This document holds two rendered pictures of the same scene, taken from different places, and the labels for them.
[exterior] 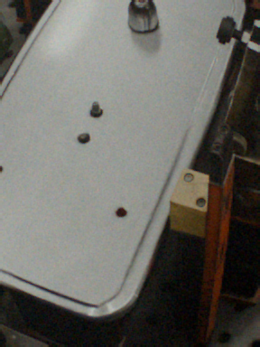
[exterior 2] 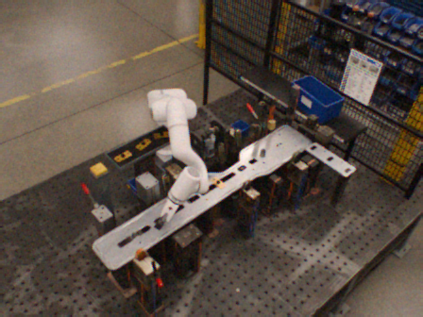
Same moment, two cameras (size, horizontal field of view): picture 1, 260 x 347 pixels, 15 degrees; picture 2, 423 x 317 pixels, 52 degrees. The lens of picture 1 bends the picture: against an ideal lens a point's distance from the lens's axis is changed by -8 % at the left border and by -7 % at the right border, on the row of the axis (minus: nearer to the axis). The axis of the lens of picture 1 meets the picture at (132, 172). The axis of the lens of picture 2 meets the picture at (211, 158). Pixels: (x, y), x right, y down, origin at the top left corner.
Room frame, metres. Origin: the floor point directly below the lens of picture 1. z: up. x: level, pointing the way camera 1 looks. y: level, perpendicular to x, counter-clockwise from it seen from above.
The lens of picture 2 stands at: (2.44, 0.30, 2.65)
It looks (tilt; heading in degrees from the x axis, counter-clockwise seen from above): 43 degrees down; 199
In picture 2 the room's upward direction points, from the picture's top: 4 degrees clockwise
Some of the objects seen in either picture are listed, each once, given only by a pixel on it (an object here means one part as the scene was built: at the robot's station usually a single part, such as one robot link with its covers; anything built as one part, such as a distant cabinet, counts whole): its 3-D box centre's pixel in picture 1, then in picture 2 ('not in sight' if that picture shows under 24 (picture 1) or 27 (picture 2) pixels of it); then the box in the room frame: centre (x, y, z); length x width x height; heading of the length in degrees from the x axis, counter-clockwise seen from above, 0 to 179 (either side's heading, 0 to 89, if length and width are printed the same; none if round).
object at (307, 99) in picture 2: not in sight; (315, 98); (0.11, 0.14, 1.10); 0.30 x 0.17 x 0.13; 55
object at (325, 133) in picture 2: not in sight; (319, 152); (0.35, 0.27, 0.88); 0.08 x 0.08 x 0.36; 64
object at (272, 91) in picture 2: not in sight; (298, 100); (0.06, 0.04, 1.02); 0.90 x 0.22 x 0.03; 64
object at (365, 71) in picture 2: not in sight; (360, 76); (0.09, 0.36, 1.30); 0.23 x 0.02 x 0.31; 64
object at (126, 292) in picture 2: not in sight; (119, 267); (1.52, -0.46, 0.84); 0.18 x 0.06 x 0.29; 64
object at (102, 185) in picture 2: not in sight; (104, 201); (1.25, -0.70, 0.92); 0.08 x 0.08 x 0.44; 64
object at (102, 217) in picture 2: not in sight; (106, 236); (1.41, -0.59, 0.88); 0.11 x 0.10 x 0.36; 64
